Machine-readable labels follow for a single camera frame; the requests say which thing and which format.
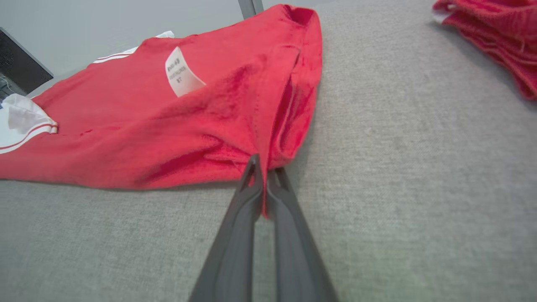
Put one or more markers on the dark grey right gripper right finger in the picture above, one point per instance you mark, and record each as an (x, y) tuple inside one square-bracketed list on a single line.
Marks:
[(293, 260)]

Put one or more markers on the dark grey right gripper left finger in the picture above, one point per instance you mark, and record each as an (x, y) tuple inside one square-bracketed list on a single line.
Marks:
[(235, 251)]

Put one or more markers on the red shirt with white label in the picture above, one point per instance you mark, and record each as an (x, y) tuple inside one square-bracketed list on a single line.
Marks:
[(126, 126)]

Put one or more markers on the red shorts with white trim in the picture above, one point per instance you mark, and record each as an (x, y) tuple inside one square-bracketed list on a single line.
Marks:
[(503, 33)]

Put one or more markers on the black flat panel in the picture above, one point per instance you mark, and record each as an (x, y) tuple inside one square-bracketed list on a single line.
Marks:
[(21, 63)]

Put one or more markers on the grey partition post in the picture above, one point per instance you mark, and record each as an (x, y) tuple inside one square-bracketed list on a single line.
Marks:
[(249, 7)]

